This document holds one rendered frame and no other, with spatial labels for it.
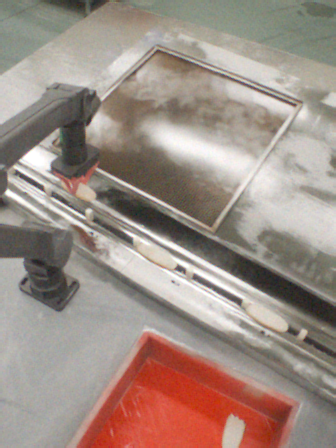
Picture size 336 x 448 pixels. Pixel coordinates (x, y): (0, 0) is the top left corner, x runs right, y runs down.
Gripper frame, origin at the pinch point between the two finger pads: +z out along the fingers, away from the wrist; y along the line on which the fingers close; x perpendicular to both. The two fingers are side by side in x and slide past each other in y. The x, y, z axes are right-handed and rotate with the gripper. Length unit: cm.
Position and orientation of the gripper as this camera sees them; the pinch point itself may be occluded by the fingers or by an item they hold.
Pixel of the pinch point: (78, 186)
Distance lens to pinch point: 111.9
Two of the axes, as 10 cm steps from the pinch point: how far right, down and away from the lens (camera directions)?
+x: 8.3, 4.6, -3.2
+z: -0.5, 6.4, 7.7
